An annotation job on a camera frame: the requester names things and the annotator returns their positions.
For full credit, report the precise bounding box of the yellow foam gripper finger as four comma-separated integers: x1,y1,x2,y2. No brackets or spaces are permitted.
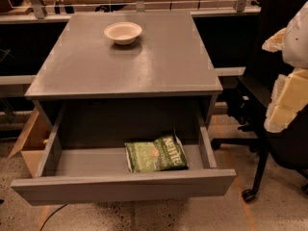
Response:
264,68,308,133
262,28,286,53

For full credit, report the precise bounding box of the green jalapeno chip bag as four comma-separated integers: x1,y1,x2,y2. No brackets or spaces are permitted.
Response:
125,135,189,172

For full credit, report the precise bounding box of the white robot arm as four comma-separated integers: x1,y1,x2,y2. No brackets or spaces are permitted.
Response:
262,2,308,133

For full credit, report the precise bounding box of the grey cabinet counter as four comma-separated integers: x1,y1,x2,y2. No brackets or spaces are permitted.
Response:
25,12,222,128

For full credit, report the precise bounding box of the grey open top drawer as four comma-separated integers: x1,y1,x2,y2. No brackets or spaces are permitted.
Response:
12,98,236,205

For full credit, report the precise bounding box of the black office chair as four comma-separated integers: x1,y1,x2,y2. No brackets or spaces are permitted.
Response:
211,0,308,203

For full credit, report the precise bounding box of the white paper bowl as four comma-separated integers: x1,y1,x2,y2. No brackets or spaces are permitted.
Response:
104,22,142,45

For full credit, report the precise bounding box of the wooden background workbench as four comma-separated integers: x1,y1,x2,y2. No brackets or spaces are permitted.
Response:
0,0,261,24

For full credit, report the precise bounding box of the brown cardboard box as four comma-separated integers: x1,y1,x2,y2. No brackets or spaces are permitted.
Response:
8,109,51,177

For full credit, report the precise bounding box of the black floor cable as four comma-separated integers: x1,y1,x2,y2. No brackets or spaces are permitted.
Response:
38,203,69,231

